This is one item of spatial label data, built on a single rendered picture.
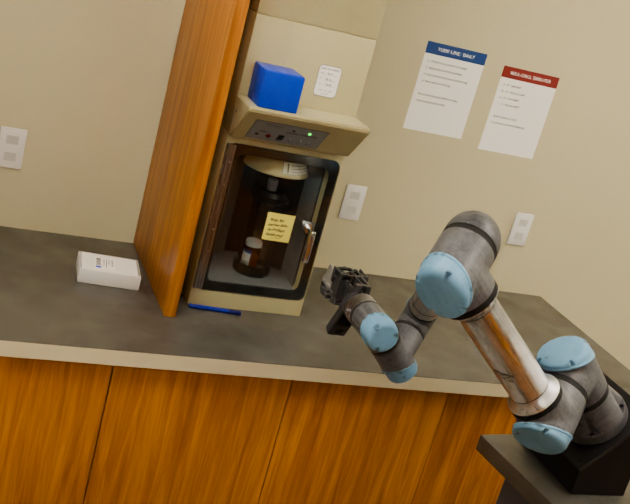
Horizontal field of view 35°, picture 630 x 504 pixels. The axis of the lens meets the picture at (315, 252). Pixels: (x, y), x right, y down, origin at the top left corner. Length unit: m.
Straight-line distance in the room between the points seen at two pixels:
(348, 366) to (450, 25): 1.14
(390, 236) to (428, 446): 0.79
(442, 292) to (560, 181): 1.63
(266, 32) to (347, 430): 1.03
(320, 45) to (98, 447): 1.11
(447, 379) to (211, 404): 0.62
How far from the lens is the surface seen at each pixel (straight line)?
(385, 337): 2.17
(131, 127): 2.91
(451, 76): 3.17
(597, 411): 2.29
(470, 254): 1.91
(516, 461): 2.37
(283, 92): 2.40
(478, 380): 2.72
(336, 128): 2.47
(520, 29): 3.25
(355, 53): 2.56
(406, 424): 2.72
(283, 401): 2.54
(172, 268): 2.52
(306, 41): 2.51
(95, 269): 2.65
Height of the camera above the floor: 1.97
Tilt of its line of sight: 18 degrees down
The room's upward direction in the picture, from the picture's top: 16 degrees clockwise
